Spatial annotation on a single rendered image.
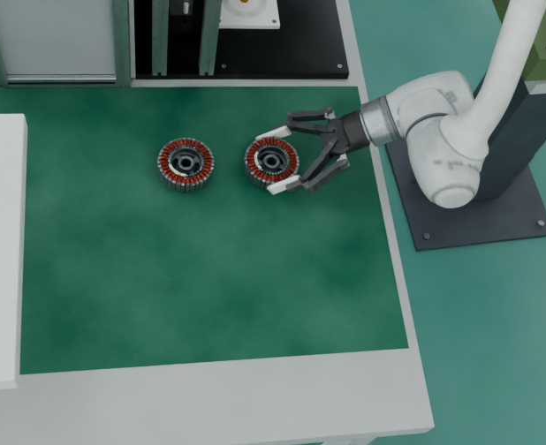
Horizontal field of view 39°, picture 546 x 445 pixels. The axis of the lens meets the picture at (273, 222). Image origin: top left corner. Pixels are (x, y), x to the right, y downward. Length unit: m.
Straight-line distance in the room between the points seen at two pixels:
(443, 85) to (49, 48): 0.77
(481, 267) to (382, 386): 1.11
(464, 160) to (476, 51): 1.64
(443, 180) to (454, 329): 1.09
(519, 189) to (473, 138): 1.33
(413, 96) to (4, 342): 0.88
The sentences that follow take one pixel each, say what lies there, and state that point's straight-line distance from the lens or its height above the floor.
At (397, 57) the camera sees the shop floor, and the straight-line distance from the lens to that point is 2.86.
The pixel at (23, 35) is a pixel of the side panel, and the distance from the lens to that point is 1.59.
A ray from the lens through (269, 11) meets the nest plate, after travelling 1.81.
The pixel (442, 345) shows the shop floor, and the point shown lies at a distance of 2.37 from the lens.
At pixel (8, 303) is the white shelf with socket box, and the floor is 1.20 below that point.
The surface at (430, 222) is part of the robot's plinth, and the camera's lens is 2.50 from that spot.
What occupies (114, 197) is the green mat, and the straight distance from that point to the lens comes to 1.54.
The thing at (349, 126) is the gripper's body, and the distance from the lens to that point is 1.51.
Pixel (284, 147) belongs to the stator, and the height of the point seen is 0.79.
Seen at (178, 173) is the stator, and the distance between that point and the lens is 1.53.
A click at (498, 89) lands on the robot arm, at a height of 1.13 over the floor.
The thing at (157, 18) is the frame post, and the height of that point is 0.95.
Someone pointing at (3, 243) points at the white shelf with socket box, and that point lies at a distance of 1.01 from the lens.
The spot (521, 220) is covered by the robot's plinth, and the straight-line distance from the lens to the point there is 2.63.
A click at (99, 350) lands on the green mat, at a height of 0.75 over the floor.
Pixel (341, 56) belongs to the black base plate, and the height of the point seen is 0.77.
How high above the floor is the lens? 2.10
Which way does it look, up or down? 62 degrees down
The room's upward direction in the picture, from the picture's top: 18 degrees clockwise
